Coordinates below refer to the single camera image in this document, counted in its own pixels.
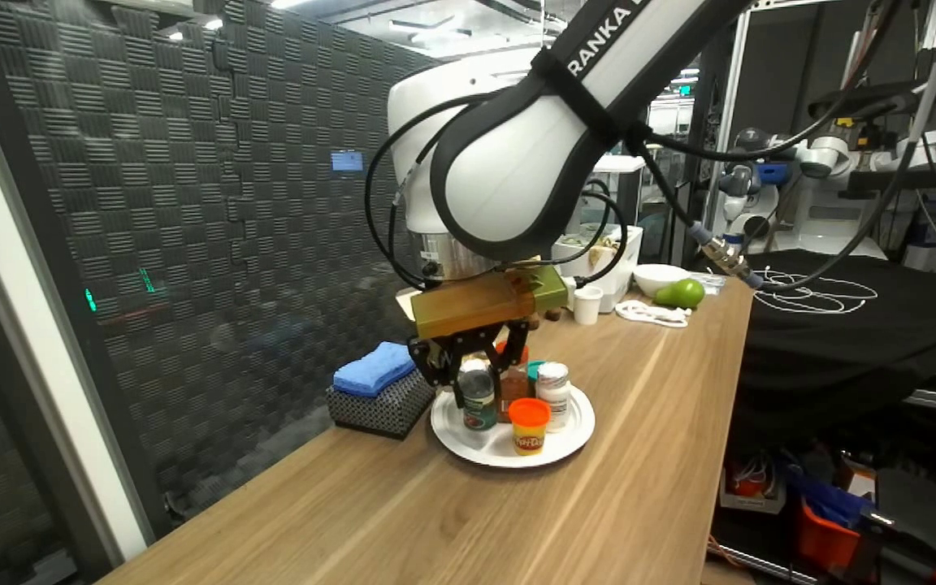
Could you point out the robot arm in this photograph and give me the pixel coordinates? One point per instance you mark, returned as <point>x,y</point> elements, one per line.
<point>517,162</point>

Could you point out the white paper cup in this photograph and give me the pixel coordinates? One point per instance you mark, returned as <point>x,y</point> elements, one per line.
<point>587,307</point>

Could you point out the blue sponge cloth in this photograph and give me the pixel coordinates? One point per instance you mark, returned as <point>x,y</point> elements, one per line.
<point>374,370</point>

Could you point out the white plastic bin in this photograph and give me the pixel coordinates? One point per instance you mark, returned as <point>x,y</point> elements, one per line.
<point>626,264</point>

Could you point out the white bottle with white lid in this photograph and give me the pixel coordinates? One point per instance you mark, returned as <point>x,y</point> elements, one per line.
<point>554,394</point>

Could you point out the white and grey background robot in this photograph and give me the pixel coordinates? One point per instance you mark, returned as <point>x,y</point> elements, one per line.
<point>817,154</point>

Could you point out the green pear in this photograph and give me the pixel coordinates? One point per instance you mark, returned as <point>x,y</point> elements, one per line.
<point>681,294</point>

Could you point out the black patterned box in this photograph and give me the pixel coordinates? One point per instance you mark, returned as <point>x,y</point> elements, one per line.
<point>383,410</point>

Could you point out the white bowl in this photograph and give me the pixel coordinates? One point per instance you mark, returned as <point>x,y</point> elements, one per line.
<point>656,276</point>

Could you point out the bottle with green red label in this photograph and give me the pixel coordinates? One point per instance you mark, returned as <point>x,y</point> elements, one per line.
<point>478,402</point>

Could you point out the clear plastic bag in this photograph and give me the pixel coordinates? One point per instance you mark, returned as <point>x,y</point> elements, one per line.
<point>712,282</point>

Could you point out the blue lit monitor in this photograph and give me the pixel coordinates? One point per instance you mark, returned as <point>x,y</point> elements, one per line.
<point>347,161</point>

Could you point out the teal capped bottle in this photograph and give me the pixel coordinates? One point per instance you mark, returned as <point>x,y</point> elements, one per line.
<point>534,370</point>

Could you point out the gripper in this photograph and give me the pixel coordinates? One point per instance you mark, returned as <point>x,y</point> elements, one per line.
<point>476,340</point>

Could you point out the yellow tub with orange lid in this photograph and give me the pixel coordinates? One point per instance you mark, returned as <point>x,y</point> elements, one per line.
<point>529,426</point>

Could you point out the white plate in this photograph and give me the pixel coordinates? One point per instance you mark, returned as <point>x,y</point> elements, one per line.
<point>500,445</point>

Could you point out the brown sauce bottle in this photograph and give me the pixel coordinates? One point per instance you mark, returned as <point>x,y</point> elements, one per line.
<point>513,386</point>

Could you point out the table with black cloth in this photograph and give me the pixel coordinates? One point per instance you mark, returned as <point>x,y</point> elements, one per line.
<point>866,349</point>

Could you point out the orange bin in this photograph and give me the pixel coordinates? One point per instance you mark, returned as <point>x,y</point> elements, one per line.
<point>825,536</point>

